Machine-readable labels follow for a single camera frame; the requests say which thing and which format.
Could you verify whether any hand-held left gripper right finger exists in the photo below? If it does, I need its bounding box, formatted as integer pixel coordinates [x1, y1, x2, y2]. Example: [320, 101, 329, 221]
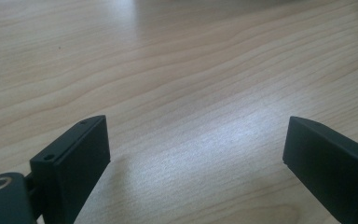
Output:
[282, 115, 358, 224]

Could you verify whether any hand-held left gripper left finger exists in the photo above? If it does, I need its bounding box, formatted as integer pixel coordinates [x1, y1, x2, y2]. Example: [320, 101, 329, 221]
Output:
[29, 114, 112, 224]

